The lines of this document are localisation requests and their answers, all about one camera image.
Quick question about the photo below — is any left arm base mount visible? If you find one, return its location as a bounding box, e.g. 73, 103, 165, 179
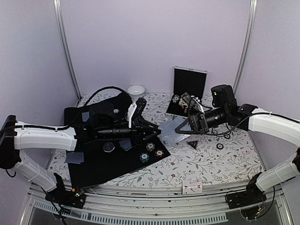
45, 187, 86, 209

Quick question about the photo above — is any right aluminium frame post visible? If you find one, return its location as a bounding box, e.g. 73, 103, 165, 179
233, 0, 258, 96

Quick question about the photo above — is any aluminium front rail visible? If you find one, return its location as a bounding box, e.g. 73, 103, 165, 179
20, 181, 294, 225

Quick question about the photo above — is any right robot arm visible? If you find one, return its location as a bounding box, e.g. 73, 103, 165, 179
175, 84, 300, 204

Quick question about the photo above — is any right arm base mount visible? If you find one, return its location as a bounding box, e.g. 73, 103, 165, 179
225, 190, 267, 220

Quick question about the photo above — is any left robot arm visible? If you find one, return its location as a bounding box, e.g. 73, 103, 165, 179
0, 102, 161, 203

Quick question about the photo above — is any white ceramic bowl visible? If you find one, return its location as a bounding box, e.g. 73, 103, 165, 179
127, 85, 145, 98

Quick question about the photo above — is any dropped face up card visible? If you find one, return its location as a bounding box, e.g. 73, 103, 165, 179
182, 180, 203, 195

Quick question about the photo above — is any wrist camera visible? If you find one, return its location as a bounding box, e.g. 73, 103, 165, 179
181, 92, 204, 113
127, 97, 147, 128

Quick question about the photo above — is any card box in case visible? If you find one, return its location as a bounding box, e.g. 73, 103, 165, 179
179, 99, 187, 109

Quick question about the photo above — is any dealt card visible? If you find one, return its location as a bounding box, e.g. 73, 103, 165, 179
82, 112, 90, 122
65, 152, 80, 164
119, 139, 132, 151

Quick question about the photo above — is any chip stack in case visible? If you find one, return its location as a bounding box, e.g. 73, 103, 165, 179
171, 95, 180, 104

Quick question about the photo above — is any aluminium poker case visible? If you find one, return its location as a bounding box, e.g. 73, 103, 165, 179
165, 66, 208, 118

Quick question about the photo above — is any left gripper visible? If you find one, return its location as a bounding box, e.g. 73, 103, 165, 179
97, 118, 161, 147

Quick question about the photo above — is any blue playing card deck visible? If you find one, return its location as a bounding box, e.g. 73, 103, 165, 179
159, 117, 190, 146

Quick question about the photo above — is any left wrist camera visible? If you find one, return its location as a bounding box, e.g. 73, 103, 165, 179
127, 97, 147, 128

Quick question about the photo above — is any clear dealer puck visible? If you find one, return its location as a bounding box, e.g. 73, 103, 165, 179
103, 142, 115, 153

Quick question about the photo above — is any left aluminium frame post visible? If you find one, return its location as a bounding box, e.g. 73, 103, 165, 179
53, 0, 82, 100

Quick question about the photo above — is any aluminium frame post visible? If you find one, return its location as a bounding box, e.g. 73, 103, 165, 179
53, 0, 82, 100
233, 0, 258, 96

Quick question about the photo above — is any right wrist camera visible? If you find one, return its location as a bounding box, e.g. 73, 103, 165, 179
181, 92, 204, 113

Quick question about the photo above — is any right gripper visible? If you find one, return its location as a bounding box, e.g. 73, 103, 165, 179
175, 106, 228, 135

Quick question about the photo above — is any black poker mat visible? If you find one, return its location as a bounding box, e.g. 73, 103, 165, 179
64, 93, 171, 188

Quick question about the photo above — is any black triangular token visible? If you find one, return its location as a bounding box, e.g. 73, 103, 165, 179
187, 140, 198, 150

